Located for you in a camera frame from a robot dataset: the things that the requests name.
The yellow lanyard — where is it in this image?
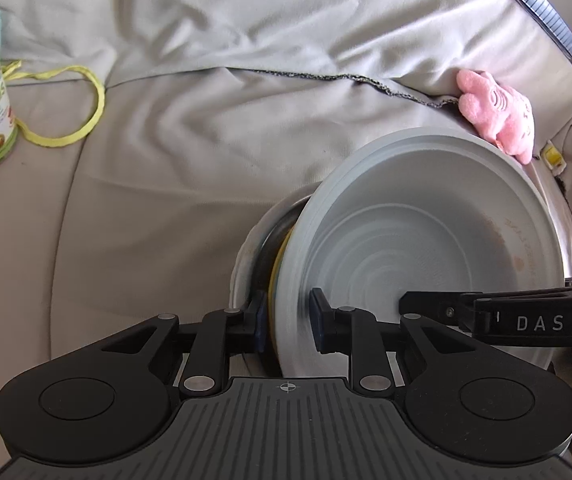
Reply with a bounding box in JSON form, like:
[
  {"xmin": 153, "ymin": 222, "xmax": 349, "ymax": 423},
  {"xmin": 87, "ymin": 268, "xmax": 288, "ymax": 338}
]
[{"xmin": 2, "ymin": 60, "xmax": 107, "ymax": 149}]

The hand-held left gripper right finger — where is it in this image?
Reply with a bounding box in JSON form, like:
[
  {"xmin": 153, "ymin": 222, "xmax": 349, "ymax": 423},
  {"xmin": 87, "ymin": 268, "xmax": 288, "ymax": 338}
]
[{"xmin": 310, "ymin": 287, "xmax": 467, "ymax": 400}]

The dark striped device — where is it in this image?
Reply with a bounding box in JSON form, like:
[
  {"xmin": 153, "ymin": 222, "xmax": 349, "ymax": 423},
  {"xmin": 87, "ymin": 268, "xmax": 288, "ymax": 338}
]
[{"xmin": 470, "ymin": 0, "xmax": 572, "ymax": 60}]

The small yellow tag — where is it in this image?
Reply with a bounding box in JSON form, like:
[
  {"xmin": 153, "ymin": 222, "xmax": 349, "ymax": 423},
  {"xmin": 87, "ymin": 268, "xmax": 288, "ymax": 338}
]
[{"xmin": 540, "ymin": 141, "xmax": 567, "ymax": 177}]

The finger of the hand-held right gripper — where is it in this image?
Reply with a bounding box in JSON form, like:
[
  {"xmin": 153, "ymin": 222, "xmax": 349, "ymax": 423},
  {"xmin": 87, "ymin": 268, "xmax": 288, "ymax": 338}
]
[{"xmin": 398, "ymin": 290, "xmax": 487, "ymax": 333}]

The stainless steel bowl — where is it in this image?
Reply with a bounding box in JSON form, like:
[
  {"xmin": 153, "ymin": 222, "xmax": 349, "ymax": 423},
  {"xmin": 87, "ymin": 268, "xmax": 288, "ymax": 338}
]
[{"xmin": 252, "ymin": 195, "xmax": 311, "ymax": 376}]

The white bowl with yellow rim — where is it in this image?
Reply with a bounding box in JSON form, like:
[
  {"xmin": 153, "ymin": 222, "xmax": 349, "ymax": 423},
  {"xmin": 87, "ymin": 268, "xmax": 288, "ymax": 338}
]
[{"xmin": 267, "ymin": 232, "xmax": 297, "ymax": 376}]

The white plate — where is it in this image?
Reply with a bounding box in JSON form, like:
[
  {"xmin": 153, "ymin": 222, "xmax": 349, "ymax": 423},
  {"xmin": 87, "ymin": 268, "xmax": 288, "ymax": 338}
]
[{"xmin": 226, "ymin": 184, "xmax": 317, "ymax": 313}]

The pink plush toy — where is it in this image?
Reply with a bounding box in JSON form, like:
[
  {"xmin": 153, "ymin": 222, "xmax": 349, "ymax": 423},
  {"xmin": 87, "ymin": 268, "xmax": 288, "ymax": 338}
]
[{"xmin": 456, "ymin": 69, "xmax": 536, "ymax": 165}]

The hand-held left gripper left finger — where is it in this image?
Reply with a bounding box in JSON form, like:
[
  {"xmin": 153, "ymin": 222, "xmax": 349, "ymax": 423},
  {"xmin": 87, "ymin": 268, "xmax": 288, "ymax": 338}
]
[{"xmin": 98, "ymin": 290, "xmax": 269, "ymax": 402}]

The white plastic bowl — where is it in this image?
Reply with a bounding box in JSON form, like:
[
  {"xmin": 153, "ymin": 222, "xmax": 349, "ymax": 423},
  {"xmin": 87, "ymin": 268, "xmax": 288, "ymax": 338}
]
[{"xmin": 275, "ymin": 127, "xmax": 566, "ymax": 377}]

